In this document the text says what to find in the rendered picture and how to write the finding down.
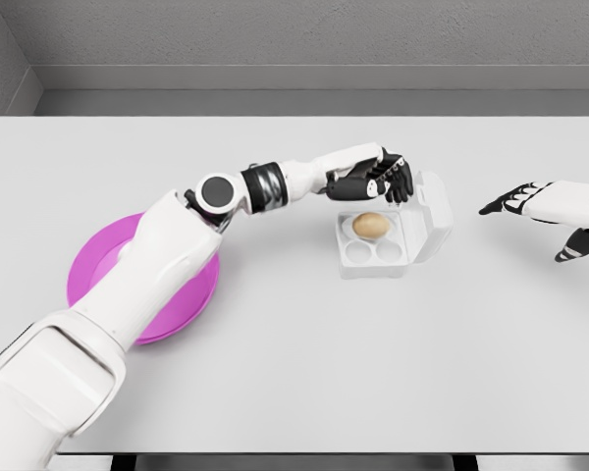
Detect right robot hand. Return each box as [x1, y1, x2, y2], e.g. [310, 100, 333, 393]
[478, 180, 589, 264]

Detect pink plate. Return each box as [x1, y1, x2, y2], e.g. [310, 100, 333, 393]
[67, 210, 222, 346]

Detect white egg box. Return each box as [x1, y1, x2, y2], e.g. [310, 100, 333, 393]
[334, 170, 455, 282]

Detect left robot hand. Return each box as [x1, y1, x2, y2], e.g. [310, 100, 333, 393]
[311, 141, 415, 205]

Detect brown egg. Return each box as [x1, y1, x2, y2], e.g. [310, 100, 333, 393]
[351, 212, 392, 240]

